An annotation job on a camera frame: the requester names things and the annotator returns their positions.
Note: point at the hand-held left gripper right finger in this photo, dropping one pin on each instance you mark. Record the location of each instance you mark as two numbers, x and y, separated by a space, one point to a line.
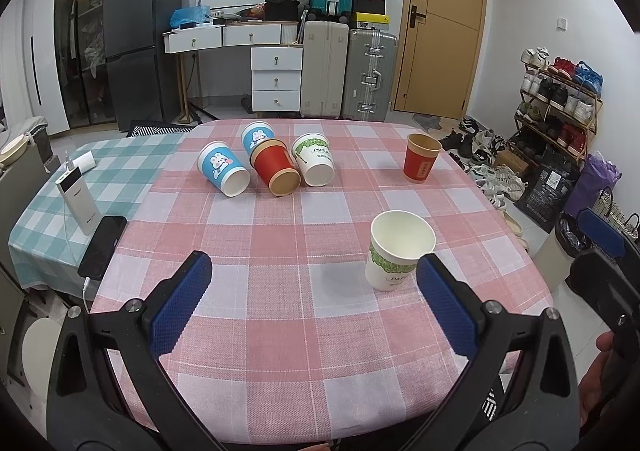
445 308

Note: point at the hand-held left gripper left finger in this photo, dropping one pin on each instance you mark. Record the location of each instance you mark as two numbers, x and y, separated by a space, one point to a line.
182 303

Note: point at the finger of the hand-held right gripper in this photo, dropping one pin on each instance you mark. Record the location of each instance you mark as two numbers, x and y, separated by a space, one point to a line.
602 231

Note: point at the white green leaf paper cup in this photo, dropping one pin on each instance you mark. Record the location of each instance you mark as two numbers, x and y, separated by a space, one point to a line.
314 158
397 251

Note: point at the blue rabbit print paper cup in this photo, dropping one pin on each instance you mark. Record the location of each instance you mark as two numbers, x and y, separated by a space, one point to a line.
222 168
256 137

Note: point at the red brown-rim paper cup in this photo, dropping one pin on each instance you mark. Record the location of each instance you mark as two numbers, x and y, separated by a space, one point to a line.
421 158
276 171

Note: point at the person's right hand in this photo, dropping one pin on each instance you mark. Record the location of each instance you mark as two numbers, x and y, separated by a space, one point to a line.
595 391

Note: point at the woven basket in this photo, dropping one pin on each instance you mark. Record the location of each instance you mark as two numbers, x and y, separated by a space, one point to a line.
620 216

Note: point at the purple plastic bag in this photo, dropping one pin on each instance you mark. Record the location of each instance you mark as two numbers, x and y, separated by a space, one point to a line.
592 181

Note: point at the black paper bag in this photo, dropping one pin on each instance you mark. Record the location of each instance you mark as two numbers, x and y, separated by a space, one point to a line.
547 188

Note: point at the black smartphone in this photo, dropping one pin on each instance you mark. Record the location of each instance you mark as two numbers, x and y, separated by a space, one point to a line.
102 246

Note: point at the pink checked tablecloth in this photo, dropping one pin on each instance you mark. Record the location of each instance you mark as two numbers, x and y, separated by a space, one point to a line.
300 241

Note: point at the wooden shoe rack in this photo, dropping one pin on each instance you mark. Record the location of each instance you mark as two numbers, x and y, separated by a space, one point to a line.
587 93

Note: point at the pile of shoes on floor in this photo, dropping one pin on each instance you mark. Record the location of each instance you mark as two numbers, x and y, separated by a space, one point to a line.
482 161

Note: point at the rows of shoes on rack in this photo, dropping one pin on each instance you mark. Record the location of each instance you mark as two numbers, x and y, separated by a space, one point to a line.
555 91

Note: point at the green checked tablecloth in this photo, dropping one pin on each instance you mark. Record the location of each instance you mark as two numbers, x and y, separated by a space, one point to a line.
125 166

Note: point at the white power bank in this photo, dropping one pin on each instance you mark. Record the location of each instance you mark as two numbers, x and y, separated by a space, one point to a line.
75 198

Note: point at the round white stool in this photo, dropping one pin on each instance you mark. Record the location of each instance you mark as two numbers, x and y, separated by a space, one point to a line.
37 351

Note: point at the small white box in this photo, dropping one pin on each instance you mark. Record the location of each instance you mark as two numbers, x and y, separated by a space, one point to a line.
82 162

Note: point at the black striped floor mat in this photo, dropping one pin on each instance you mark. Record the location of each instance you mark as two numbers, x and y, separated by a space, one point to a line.
155 129

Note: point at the grey door mat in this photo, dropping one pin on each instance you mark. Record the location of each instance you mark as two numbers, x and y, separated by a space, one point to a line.
427 121

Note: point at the grey chair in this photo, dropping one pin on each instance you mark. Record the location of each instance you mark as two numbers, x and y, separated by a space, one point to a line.
22 166

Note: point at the white drawer cabinet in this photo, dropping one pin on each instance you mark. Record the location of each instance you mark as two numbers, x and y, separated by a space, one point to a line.
276 80

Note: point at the silver hard suitcase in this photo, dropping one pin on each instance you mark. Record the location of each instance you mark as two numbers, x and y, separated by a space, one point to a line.
370 76

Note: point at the beige hard suitcase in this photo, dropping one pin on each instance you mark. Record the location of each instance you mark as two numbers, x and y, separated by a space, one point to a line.
325 73

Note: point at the wooden door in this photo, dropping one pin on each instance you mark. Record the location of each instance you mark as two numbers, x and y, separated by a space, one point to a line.
440 21

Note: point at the dark grey refrigerator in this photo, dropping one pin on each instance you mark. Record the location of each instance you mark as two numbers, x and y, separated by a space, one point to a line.
142 38

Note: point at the white desk with drawers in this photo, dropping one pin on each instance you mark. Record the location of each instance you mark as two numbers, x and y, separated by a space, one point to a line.
222 35

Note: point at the blue plastic bag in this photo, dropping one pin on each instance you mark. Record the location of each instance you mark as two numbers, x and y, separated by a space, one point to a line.
189 17

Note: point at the glass door cabinet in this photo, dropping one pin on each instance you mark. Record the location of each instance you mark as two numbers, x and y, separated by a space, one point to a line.
75 36

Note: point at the stack of shoe boxes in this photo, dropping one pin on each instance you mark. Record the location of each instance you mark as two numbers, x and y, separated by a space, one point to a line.
369 1

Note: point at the white wall switch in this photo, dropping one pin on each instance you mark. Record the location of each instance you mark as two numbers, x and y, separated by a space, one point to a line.
561 23

